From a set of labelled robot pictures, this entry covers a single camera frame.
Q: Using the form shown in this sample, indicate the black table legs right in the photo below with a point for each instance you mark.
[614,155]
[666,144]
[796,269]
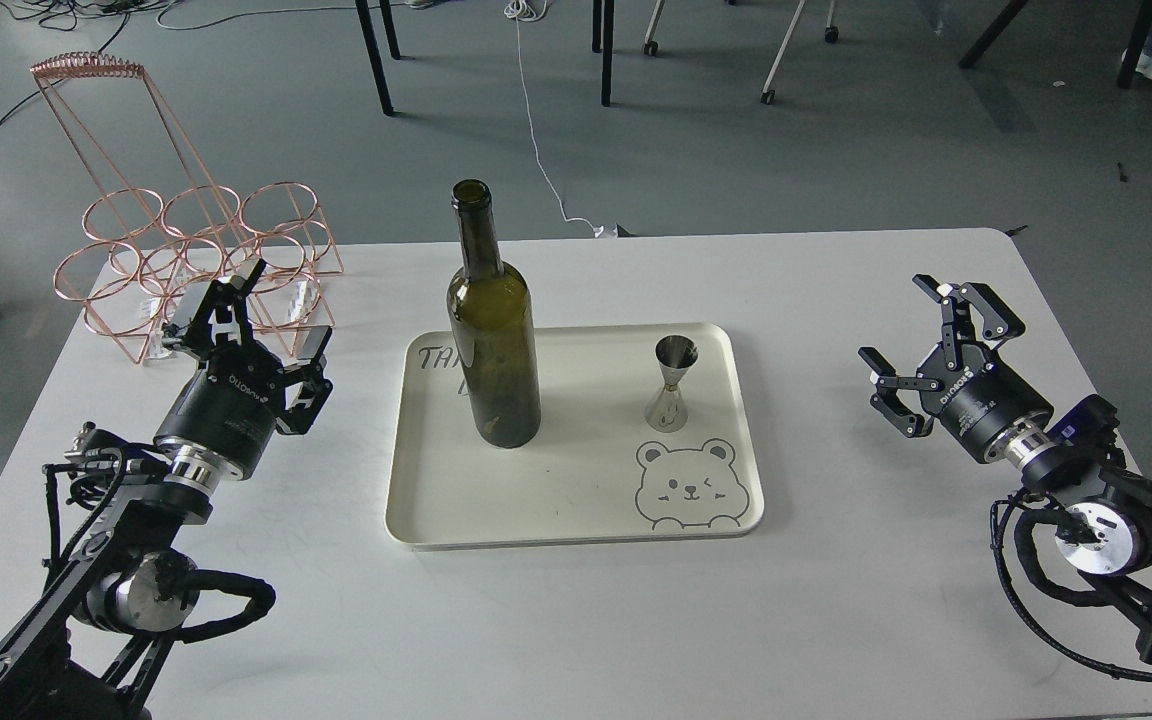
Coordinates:
[1110,35]

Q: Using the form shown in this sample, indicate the steel jigger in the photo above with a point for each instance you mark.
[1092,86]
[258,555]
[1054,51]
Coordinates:
[667,412]

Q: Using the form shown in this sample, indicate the dark green wine bottle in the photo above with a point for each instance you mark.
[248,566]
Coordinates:
[489,305]

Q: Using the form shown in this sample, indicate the black table legs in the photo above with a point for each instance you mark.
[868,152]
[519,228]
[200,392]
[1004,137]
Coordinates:
[602,43]
[376,20]
[1110,35]

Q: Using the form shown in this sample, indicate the black table legs middle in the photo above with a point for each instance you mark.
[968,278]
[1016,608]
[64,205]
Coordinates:
[602,43]

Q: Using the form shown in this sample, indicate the cream bear tray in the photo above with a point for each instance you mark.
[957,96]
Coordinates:
[596,471]

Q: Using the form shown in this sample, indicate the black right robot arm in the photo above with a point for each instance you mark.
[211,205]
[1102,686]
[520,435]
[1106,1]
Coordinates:
[1081,522]

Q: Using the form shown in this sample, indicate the white chair legs with casters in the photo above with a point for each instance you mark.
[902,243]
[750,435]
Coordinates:
[650,47]

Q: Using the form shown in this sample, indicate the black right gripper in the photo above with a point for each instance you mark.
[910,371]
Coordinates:
[982,396]

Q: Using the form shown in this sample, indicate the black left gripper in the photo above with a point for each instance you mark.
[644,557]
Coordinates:
[232,403]

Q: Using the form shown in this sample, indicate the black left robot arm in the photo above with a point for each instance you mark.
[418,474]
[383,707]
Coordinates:
[117,596]

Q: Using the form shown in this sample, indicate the black table legs left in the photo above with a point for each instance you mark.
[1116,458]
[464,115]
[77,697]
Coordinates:
[376,20]

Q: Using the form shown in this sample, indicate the copper wire wine rack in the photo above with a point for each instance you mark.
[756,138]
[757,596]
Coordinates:
[163,224]

